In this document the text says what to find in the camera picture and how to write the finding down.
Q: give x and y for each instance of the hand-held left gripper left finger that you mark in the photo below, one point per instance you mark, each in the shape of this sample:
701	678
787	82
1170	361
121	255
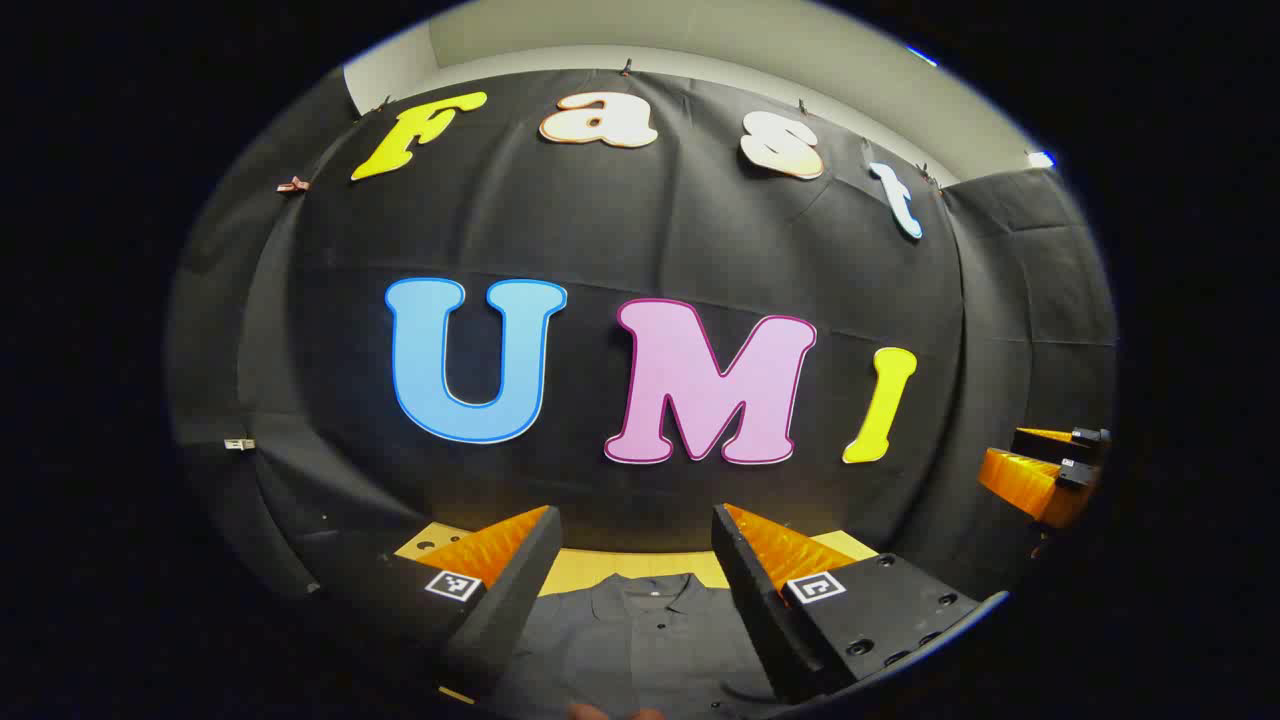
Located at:
520	590

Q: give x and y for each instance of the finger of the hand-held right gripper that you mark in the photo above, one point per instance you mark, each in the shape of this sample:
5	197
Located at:
1030	485
1045	437

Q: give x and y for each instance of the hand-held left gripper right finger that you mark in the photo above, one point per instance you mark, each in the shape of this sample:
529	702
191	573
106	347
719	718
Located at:
750	590

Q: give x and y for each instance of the gray collared shirt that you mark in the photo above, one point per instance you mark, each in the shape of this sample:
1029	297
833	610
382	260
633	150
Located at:
640	640

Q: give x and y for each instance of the bright ceiling light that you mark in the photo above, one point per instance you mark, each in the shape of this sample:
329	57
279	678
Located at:
1040	159

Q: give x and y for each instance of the white cloth clip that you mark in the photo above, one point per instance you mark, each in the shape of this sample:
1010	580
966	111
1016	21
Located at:
238	443

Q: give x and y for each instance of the black backdrop cloth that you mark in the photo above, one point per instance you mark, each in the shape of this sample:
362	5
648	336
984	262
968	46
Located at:
600	230

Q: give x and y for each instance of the red cloth clip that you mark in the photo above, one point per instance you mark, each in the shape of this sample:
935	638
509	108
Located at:
293	185

